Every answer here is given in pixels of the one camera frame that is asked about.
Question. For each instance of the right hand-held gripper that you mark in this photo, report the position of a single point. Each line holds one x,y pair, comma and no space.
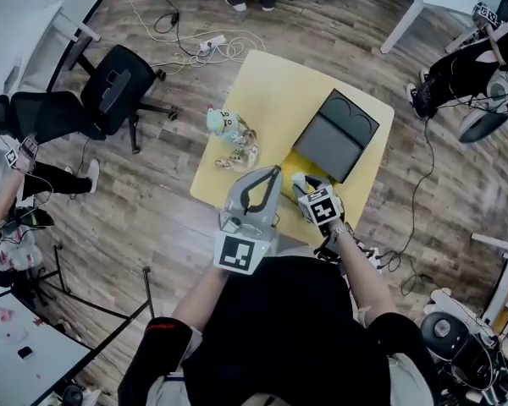
321,207

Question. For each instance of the light blue plush toy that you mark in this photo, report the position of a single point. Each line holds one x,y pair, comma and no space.
224,125

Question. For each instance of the small black object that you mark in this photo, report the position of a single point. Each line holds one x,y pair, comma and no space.
25,352

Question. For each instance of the person's right forearm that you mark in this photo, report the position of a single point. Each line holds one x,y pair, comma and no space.
364,277

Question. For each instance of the white power strip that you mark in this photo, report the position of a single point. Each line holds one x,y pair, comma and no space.
212,44
371,258

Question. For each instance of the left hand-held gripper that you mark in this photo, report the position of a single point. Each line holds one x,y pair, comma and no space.
237,254

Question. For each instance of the person's left forearm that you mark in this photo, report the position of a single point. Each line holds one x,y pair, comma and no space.
199,298

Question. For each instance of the stained white desk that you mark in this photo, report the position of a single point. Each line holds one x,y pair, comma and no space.
21,374

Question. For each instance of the person's black shirt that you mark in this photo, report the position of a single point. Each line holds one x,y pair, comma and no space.
279,332

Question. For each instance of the person's leg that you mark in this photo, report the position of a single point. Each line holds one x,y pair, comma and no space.
292,247

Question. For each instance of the patterned wristband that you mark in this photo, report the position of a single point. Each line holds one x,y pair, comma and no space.
342,230

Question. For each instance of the black and yellow box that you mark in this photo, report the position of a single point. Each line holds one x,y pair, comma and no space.
330,142

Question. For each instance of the black white office chair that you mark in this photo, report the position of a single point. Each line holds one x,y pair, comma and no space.
484,125
444,332

